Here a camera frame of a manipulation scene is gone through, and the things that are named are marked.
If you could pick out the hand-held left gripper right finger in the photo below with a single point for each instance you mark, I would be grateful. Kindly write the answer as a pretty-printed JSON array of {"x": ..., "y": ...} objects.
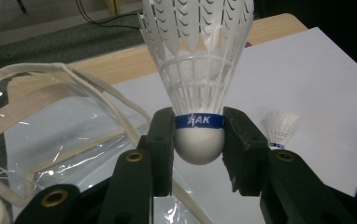
[{"x": 245, "y": 155}]

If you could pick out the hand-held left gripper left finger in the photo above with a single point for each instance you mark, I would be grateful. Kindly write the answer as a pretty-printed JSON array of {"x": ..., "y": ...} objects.
[{"x": 161, "y": 149}]

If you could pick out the white shuttlecock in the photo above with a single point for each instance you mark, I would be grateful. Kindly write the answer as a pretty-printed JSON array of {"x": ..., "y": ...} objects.
[
  {"x": 198, "y": 77},
  {"x": 281, "y": 127}
]

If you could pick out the clear plastic bag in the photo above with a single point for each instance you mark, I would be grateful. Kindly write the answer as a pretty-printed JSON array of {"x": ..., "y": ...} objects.
[{"x": 74, "y": 124}]

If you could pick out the white paper sheet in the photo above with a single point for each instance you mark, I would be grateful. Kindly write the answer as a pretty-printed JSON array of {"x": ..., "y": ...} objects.
[{"x": 307, "y": 93}]

